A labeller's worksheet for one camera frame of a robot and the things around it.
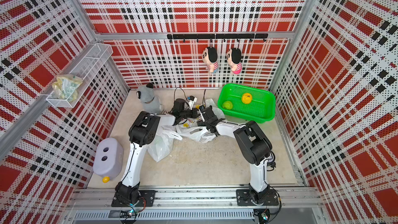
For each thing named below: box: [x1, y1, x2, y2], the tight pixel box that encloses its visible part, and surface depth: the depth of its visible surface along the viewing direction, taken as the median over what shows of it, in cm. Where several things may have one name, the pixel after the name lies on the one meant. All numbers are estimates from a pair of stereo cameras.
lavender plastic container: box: [92, 137, 124, 180], surface depth 80 cm
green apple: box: [222, 100, 233, 110], surface depth 106 cm
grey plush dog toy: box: [136, 82, 164, 115], surface depth 98 cm
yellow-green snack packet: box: [51, 74, 83, 102], surface depth 65 cm
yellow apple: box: [241, 92, 253, 105], surface depth 110 cm
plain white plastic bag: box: [147, 115, 183, 163], surface depth 84 cm
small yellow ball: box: [102, 176, 111, 184], surface depth 76 cm
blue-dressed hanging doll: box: [202, 46, 219, 74], surface depth 95 cm
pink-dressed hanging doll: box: [225, 47, 244, 75], surface depth 96 cm
